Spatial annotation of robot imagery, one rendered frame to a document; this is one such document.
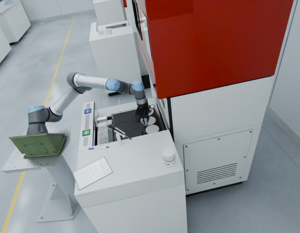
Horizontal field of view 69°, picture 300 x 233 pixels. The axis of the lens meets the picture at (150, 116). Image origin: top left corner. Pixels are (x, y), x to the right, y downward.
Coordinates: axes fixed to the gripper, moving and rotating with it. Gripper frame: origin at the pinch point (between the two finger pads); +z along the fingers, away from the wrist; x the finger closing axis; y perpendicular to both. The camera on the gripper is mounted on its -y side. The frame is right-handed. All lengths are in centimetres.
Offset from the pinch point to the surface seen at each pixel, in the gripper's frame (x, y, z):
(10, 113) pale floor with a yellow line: 292, 40, 81
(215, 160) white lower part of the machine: -49, 18, 42
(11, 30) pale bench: 583, 286, 29
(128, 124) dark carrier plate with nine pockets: 13.7, -2.2, 0.9
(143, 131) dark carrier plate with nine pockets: -1.2, -5.8, 1.4
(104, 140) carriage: 23.5, -21.1, 2.5
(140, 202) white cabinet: -18, -48, 19
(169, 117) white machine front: -22.7, -3.1, -14.7
